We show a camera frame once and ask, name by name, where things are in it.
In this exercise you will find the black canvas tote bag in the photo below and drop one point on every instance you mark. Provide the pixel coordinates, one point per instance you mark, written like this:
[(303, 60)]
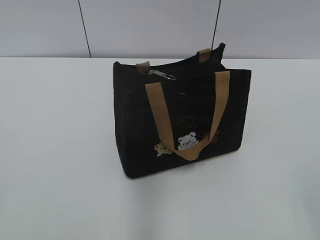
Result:
[(163, 124)]

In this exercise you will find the silver metal zipper pull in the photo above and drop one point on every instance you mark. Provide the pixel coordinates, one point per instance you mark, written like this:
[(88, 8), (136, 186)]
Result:
[(162, 75)]

